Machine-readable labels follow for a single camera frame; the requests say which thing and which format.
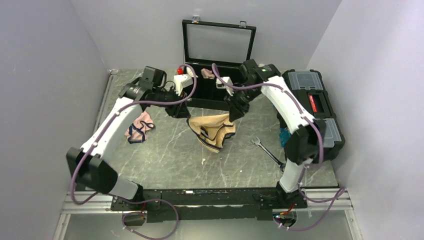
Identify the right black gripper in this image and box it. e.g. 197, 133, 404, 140
224, 84, 262, 123

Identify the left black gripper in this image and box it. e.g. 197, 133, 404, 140
153, 86, 191, 119

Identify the beige underwear navy trim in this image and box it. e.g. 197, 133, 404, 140
186, 113, 236, 153

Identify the pink underwear navy trim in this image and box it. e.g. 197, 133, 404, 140
125, 111, 156, 144

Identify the black compartment storage box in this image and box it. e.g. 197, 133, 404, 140
181, 19, 257, 111

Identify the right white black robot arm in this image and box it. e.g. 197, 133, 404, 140
212, 59, 326, 208

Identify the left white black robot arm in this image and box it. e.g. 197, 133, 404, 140
66, 66, 197, 210

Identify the rolled pink underwear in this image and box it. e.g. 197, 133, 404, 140
200, 68, 216, 80

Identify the steel combination wrench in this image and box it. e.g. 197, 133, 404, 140
251, 137, 286, 173

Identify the black plastic toolbox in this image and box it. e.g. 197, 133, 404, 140
282, 69, 346, 161

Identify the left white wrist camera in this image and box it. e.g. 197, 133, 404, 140
172, 66, 194, 96

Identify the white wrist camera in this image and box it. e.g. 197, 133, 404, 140
215, 76, 233, 90
172, 66, 194, 96

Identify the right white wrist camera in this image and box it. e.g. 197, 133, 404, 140
215, 76, 233, 90

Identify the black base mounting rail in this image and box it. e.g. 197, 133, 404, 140
110, 186, 308, 223

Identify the aluminium frame rail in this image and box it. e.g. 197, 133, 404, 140
53, 69, 119, 240

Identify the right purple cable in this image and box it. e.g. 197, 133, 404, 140
211, 62, 347, 232

